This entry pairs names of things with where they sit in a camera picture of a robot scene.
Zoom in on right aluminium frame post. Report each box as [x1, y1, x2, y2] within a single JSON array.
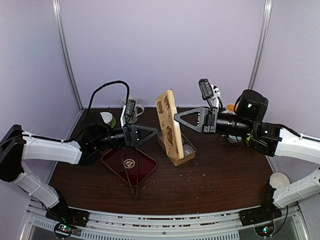
[[247, 0, 273, 90]]

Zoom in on beige illustrated tin lid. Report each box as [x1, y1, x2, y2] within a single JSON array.
[[155, 89, 184, 160]]

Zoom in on green saucer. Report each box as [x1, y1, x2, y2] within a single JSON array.
[[109, 117, 117, 128]]

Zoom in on black tongs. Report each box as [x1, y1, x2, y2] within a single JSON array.
[[120, 148, 139, 201]]

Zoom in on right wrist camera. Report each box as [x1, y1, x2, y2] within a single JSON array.
[[198, 78, 223, 110]]

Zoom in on white bowl near right base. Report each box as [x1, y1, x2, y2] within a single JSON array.
[[269, 172, 291, 189]]

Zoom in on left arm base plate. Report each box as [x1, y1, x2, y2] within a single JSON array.
[[45, 208, 90, 227]]

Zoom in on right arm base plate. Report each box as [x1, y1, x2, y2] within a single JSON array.
[[238, 206, 282, 227]]

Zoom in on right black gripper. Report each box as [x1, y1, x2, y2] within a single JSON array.
[[174, 106, 254, 138]]

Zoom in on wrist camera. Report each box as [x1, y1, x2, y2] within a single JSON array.
[[120, 98, 137, 127], [198, 78, 223, 110]]

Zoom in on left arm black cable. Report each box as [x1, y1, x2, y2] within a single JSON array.
[[62, 79, 131, 143]]

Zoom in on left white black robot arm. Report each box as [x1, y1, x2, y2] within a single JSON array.
[[0, 112, 158, 222]]

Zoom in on front aluminium rail frame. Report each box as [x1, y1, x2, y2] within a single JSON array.
[[19, 192, 311, 240]]

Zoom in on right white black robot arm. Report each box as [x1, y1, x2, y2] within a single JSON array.
[[174, 89, 320, 164]]

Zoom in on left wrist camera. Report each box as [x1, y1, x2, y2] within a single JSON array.
[[120, 98, 137, 127]]

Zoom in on tall floral beige mug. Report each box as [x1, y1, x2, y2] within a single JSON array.
[[128, 96, 145, 123]]

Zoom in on beige chocolate tin box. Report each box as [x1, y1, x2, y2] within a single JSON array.
[[157, 132, 197, 166]]

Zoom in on dark red lacquer tray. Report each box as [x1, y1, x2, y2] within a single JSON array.
[[101, 147, 158, 187]]

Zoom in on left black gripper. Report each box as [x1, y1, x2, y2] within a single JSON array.
[[93, 122, 159, 149]]

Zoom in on pale blue bowl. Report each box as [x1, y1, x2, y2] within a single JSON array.
[[227, 135, 242, 144]]

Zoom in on aluminium frame post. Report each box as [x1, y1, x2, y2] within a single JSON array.
[[247, 0, 273, 90], [52, 0, 84, 112]]

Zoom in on white mug yellow interior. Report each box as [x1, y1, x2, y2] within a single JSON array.
[[225, 103, 236, 114]]

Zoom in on white teacup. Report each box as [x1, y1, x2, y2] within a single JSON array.
[[100, 111, 113, 124]]

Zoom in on left aluminium frame post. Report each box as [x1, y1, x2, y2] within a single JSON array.
[[52, 0, 84, 112]]

